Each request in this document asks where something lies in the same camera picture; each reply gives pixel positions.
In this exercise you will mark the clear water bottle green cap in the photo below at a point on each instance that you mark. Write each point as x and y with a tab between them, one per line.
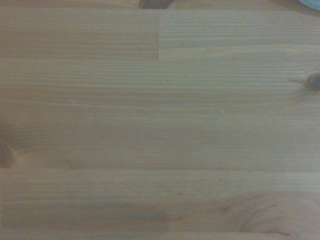
311	3

